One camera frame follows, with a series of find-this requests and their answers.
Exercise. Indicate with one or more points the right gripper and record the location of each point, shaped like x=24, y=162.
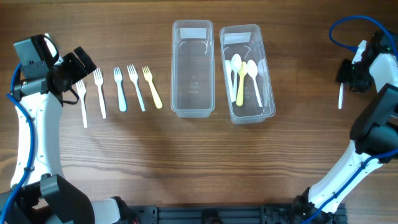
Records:
x=344, y=74

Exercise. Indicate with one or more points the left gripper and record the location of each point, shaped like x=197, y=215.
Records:
x=73, y=66

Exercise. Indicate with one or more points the thin white plastic fork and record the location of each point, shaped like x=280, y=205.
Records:
x=81, y=89

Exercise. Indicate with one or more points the thin white plastic spoon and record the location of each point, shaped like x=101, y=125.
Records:
x=340, y=96

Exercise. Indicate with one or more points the wide-handled white fork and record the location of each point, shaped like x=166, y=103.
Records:
x=118, y=77

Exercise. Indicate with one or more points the slim white plastic fork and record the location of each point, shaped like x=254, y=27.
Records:
x=134, y=78

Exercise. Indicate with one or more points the yellow plastic fork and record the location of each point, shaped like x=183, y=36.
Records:
x=149, y=78

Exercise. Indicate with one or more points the slim white plastic spoon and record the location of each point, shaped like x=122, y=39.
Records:
x=253, y=72

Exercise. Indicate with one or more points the clear plastic container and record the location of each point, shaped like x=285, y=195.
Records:
x=246, y=40
x=193, y=69

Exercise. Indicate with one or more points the yellow plastic spoon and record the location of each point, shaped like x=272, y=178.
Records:
x=242, y=73

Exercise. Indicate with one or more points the wide-handled white spoon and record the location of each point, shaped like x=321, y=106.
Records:
x=229, y=79

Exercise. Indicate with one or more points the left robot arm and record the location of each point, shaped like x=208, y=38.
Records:
x=39, y=192

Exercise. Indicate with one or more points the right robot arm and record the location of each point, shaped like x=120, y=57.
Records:
x=373, y=137

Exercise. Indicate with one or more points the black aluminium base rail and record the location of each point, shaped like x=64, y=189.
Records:
x=264, y=214

